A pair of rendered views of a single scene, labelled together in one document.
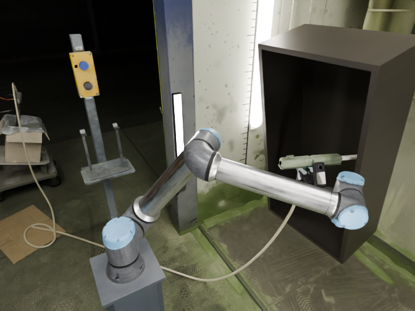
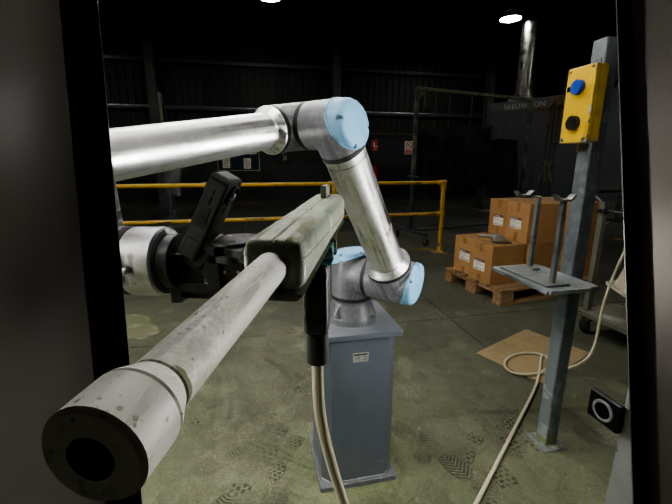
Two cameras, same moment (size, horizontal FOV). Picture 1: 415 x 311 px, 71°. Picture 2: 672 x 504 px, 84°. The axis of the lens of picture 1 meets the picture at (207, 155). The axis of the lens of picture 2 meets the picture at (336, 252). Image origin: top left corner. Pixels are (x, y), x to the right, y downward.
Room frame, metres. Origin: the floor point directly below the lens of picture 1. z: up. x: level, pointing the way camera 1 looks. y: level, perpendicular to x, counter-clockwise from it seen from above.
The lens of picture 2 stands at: (1.35, -0.88, 1.22)
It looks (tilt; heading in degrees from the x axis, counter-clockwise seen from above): 13 degrees down; 108
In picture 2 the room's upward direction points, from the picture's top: straight up
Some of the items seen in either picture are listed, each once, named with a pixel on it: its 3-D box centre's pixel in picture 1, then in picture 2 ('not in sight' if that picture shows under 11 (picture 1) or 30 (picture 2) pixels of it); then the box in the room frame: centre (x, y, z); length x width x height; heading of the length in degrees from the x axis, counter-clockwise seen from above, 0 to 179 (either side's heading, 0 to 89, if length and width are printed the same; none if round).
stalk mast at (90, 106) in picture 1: (100, 156); (572, 266); (1.81, 0.77, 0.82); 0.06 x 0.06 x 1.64; 30
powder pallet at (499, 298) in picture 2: not in sight; (518, 278); (2.03, 3.14, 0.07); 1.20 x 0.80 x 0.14; 37
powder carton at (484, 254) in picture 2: not in sight; (496, 260); (1.77, 2.80, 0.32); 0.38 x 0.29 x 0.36; 37
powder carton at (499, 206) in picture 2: not in sight; (514, 216); (1.95, 3.28, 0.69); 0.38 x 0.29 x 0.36; 31
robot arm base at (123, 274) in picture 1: (125, 260); (351, 305); (1.00, 0.41, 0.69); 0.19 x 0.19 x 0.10
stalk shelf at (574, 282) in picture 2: (107, 170); (541, 277); (1.69, 0.69, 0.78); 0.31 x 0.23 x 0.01; 120
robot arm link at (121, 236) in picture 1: (121, 239); (353, 271); (1.01, 0.41, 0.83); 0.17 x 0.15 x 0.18; 163
